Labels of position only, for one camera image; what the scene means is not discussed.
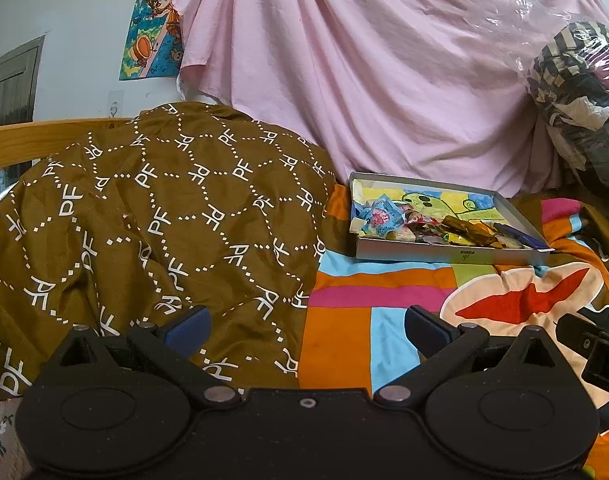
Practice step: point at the pink hanging sheet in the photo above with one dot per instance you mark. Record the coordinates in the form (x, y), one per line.
(359, 60)

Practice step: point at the floral cloth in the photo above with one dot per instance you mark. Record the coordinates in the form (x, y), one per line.
(2, 435)

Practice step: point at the clear plastic bag of clothes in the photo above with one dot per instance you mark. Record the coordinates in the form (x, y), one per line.
(574, 85)

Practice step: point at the light blue candy packet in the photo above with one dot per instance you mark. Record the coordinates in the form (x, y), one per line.
(379, 212)

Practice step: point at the red tofu snack packet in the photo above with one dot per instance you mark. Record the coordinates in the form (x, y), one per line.
(419, 220)

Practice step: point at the long blue snack packet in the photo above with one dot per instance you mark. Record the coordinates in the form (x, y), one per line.
(522, 234)

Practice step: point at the brown patterned quilt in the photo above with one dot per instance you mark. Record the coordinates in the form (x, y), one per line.
(159, 210)

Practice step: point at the brown snack bar packet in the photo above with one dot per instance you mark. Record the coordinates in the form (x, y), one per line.
(464, 227)

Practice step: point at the grey framed window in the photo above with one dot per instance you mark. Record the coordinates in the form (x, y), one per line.
(9, 85)

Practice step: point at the pale nougat bar packet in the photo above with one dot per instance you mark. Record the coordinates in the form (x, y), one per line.
(399, 235)

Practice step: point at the cartoon wall poster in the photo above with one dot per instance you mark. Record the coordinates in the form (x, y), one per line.
(144, 35)

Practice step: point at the wooden bed rail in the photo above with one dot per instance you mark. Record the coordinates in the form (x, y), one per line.
(34, 142)

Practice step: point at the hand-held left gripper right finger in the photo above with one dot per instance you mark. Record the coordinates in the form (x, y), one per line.
(427, 328)

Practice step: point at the colourful printed blanket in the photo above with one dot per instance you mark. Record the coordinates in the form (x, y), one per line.
(384, 285)

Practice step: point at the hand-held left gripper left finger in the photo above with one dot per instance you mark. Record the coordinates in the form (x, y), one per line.
(189, 328)

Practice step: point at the grey tray with frog drawing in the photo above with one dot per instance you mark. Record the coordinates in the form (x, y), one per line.
(484, 256)

